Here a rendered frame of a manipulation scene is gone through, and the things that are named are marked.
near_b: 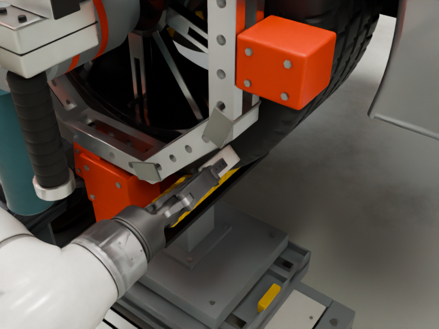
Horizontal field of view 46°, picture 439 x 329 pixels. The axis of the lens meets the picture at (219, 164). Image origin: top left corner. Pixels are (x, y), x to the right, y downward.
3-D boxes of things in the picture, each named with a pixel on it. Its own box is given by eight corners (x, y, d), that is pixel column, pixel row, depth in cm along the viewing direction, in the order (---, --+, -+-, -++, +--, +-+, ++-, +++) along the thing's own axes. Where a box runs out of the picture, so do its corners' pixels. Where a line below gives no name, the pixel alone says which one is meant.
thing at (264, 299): (308, 273, 133) (311, 248, 126) (226, 380, 110) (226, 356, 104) (161, 196, 156) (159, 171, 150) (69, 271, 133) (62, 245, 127)
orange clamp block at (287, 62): (267, 64, 67) (330, 85, 63) (232, 89, 62) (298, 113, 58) (270, 12, 62) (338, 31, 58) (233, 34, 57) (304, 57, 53)
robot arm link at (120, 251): (130, 298, 59) (164, 266, 63) (83, 235, 58) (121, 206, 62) (100, 305, 66) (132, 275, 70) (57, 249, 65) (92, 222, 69)
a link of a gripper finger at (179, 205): (144, 218, 67) (162, 209, 63) (170, 196, 71) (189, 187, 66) (154, 232, 68) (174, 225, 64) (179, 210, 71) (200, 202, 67)
